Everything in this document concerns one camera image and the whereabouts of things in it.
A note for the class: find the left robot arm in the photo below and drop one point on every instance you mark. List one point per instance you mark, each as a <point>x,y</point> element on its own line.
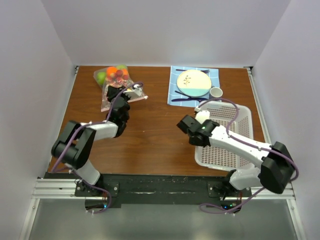
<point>73,146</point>

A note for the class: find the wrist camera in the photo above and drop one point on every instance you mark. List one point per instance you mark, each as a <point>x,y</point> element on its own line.
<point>134,94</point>
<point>201,115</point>

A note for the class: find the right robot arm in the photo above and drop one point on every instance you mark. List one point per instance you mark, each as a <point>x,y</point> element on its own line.
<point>273,164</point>

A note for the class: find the cream and blue plate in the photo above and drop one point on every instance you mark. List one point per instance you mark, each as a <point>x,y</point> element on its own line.
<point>194,83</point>

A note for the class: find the aluminium frame rail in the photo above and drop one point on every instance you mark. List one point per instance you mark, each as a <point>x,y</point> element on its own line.
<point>54,189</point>

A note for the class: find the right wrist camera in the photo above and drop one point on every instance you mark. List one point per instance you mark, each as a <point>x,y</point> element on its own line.
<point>201,115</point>

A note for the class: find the purple plastic fork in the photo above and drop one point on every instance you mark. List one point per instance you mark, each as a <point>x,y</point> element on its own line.
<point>206,71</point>

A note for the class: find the orange fake fruit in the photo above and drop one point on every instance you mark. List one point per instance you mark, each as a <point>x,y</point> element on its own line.
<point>111,71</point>

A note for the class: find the clear zip top bag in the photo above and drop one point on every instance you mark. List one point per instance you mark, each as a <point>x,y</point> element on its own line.
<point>122,79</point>

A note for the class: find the purple plastic spoon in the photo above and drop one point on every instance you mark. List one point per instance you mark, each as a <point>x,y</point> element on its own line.
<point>187,99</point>

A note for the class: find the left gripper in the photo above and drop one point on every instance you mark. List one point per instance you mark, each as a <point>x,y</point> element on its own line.
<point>112,91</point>

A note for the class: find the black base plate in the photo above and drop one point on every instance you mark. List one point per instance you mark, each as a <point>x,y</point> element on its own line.
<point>165,189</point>

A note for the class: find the green fake apple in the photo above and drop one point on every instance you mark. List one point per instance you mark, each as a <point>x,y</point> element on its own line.
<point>100,78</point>

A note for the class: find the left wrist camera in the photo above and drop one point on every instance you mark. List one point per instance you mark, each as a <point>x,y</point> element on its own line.
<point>134,94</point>

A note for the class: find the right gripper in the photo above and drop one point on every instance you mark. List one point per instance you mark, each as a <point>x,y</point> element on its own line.
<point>191,142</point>

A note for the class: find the blue checkered cloth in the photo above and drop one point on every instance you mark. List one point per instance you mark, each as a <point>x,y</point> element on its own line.
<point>174,92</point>

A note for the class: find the small white cup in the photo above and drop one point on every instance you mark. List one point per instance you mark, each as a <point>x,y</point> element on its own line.
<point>215,93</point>

